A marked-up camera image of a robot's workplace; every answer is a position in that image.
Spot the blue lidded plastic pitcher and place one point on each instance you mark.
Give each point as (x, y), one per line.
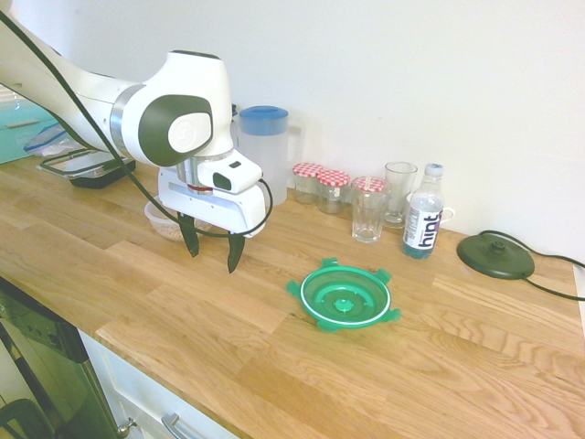
(269, 155)

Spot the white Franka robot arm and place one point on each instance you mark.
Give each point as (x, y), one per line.
(196, 82)

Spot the red checkered lid jar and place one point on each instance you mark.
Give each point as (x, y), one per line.
(370, 184)
(331, 192)
(305, 183)

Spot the black kettle base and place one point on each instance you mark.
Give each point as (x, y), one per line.
(548, 254)

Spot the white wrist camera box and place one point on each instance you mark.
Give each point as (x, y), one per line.
(233, 176)

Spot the hint water bottle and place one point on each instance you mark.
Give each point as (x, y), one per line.
(422, 219)

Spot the silver cabinet knob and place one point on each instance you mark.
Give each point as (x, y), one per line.
(124, 428)

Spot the tall footed clear glass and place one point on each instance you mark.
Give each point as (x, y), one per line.
(400, 192)

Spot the clear plastic food bowl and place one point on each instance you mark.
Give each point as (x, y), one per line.
(157, 226)

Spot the dark round kettle base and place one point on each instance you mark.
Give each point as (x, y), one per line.
(484, 260)

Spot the cereal rings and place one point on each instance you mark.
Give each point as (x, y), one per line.
(171, 233)

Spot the dark green curved bar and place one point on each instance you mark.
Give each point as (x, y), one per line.
(27, 404)

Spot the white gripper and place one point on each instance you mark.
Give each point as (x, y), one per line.
(215, 208)

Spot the green round container lid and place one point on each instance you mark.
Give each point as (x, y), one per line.
(320, 292)

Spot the clear zip bag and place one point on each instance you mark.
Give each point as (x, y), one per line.
(50, 142)

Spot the white mug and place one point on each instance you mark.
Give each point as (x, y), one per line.
(444, 210)

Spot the stainless steel dishwasher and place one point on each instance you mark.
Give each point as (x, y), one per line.
(55, 366)

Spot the faceted drinking glass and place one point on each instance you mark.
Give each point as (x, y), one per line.
(368, 219)

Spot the teal flat board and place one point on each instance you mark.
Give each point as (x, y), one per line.
(18, 137)

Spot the white cabinet front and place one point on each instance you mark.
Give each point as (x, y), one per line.
(137, 388)

